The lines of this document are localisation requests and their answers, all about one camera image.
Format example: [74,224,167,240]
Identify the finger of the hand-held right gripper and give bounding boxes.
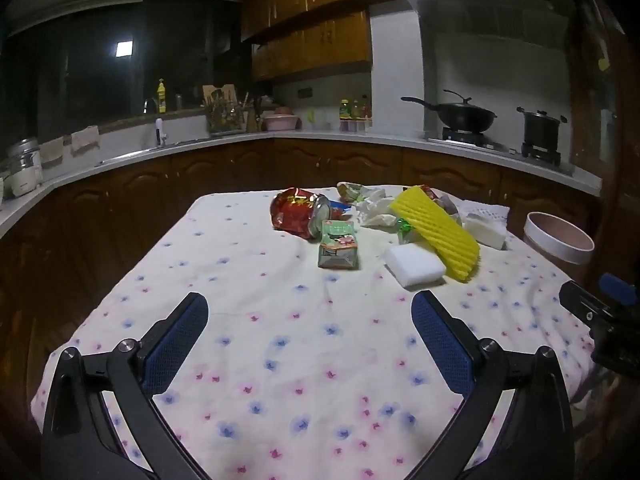
[600,273,640,307]
[559,280,627,332]

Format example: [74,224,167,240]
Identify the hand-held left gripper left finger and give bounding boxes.
[41,292,211,480]

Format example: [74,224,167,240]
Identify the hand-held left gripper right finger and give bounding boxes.
[411,290,576,480]

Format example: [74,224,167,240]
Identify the white round trash bin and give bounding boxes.
[523,211,596,266]

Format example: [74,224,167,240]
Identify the white paper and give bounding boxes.
[356,187,402,229]

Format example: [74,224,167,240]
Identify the white foam block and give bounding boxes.
[382,244,447,290]

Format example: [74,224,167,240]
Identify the floral white tablecloth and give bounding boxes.
[30,187,601,480]

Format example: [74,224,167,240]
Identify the yellow foam net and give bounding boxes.
[389,185,481,282]

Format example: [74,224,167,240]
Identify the white foam box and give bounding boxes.
[462,212,508,252]

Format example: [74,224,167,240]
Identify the small green wrapper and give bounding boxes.
[396,217,419,245]

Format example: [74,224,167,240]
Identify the white lace cloth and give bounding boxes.
[457,200,511,223]

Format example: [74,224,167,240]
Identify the green snack packet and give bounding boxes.
[317,220,361,270]

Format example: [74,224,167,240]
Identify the wooden glass door cabinet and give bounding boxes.
[565,0,640,286]

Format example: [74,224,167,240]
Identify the dark red snack bag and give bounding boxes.
[270,187,326,238]

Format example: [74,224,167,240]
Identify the black cooking pot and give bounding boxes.
[516,106,569,150]

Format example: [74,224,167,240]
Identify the brown green snack wrapper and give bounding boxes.
[336,181,386,206]

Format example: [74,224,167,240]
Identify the crushed drink can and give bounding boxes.
[308,194,332,237]

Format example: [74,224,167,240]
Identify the gas stove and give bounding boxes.
[427,127,576,176]

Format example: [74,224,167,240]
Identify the wooden lower cabinets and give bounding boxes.
[0,137,601,321]

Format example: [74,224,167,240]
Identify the wooden cabinets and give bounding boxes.
[0,137,601,321]
[240,0,566,82]

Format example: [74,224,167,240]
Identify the beige hanging towel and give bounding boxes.
[39,136,65,167]
[70,126,101,155]

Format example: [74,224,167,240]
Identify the black wok with lid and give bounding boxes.
[401,90,498,133]

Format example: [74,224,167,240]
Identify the white rice cooker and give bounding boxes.
[7,137,44,197]

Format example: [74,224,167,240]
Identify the utensil rack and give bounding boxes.
[206,104,249,137]

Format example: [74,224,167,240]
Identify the pink basin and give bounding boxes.
[263,113,301,131]

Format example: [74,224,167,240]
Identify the wooden cutting board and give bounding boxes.
[202,83,236,109]

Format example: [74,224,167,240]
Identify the dark window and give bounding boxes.
[5,0,252,143]

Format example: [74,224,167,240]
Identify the wooden upper cabinets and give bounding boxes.
[240,0,566,82]

